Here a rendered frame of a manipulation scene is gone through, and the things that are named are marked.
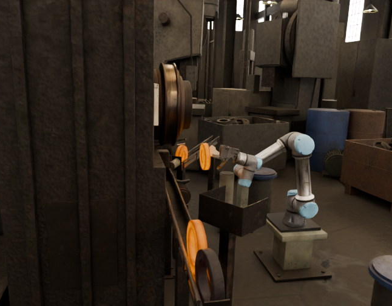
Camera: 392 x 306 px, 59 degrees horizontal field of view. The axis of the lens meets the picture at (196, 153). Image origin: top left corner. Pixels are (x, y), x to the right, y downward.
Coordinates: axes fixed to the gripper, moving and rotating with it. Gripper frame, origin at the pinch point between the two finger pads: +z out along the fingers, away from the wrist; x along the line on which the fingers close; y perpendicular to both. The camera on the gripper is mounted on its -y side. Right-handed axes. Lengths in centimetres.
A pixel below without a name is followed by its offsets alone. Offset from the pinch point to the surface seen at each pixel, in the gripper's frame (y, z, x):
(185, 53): 80, -13, -266
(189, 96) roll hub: 28.9, 19.6, 6.0
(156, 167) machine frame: -6, 32, 41
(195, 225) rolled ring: -12, 20, 85
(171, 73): 38, 32, 7
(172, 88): 30.4, 30.4, 13.4
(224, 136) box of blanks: -4, -75, -200
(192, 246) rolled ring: -24, 17, 77
